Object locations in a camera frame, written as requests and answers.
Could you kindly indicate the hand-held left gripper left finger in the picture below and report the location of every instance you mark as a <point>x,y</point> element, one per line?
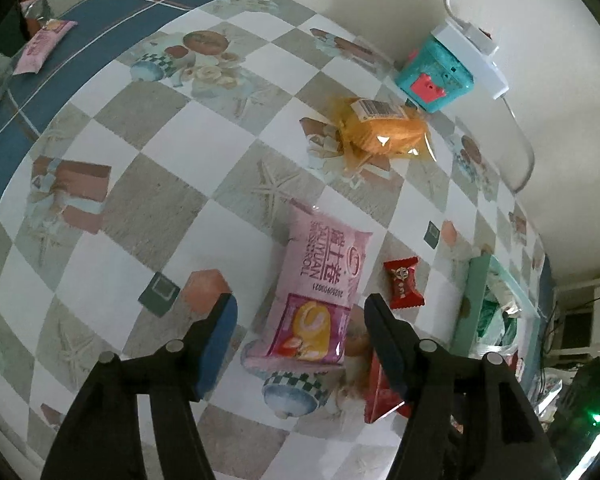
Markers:
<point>220,345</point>

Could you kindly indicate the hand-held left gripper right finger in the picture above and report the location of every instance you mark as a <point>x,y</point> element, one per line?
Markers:
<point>385,350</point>

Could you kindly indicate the green storage bin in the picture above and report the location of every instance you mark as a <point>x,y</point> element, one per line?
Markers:
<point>472,300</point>

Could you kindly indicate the pink swiss roll packet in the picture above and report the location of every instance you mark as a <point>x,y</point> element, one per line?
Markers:
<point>320,270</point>

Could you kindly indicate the large red snack packet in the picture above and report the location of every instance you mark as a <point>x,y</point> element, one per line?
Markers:
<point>380,402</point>

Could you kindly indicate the small red candy packet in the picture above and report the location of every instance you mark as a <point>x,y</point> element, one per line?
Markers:
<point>404,282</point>

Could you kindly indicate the dark background furniture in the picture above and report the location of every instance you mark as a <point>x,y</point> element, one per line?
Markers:
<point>580,320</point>

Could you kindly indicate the checkered printed tablecloth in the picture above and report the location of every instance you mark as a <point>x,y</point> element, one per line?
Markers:
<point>130,185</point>

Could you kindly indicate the orange-wrapped cake packet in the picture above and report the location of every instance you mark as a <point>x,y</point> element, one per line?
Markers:
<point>385,132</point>

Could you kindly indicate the teal toy box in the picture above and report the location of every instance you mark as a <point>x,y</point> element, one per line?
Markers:
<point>432,70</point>

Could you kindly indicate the white power strip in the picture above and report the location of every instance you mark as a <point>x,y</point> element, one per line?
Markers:
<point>480,60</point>

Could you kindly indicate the small pink packet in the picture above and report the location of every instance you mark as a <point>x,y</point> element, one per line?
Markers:
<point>40,45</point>

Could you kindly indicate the silver foil wrapper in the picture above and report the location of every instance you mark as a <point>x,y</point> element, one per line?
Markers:
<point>35,12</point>

